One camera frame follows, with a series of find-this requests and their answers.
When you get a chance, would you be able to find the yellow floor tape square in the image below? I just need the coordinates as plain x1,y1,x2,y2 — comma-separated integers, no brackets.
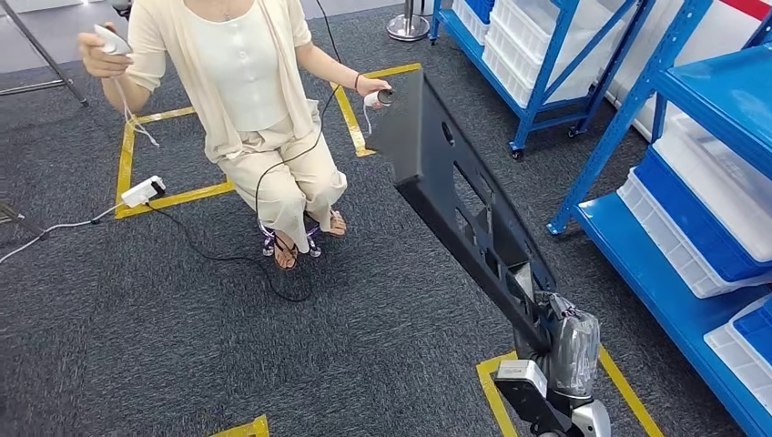
474,346,666,437
208,414,270,437

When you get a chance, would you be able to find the chrome black stanchion post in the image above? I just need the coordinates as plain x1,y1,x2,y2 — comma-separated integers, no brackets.
385,0,432,44

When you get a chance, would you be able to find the white floor cable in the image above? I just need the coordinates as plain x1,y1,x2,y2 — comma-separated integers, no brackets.
0,201,125,267

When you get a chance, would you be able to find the white power strip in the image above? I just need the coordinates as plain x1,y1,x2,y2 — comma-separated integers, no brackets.
119,175,168,210

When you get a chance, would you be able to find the black plastic frame part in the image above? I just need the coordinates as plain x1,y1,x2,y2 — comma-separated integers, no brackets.
364,69,559,357

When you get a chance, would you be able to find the stainless steel side table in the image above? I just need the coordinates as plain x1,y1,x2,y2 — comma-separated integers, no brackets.
0,0,90,239

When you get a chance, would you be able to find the red barrier belt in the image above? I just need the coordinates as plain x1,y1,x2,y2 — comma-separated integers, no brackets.
720,0,772,22

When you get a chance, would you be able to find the blue metal shelf rack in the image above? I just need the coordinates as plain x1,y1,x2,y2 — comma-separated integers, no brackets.
429,0,658,161
545,0,772,437

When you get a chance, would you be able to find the person's left hand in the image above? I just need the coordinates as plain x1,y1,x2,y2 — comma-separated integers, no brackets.
354,75,394,111

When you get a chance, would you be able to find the white handheld controller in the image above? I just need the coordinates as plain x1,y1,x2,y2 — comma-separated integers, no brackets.
93,23,161,149
361,86,398,137

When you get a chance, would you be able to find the black floor cable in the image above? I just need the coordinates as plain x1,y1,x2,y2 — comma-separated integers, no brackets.
143,0,346,304

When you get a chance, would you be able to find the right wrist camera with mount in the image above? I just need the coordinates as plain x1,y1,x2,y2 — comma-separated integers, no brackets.
494,359,574,437

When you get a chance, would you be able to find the chrome stool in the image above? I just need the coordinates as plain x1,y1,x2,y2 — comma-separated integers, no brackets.
258,217,324,259

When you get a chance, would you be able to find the person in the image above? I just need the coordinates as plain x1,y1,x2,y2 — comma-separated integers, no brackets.
76,0,394,271

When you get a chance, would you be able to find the person's right hand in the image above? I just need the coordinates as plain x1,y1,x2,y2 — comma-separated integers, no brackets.
76,23,134,79

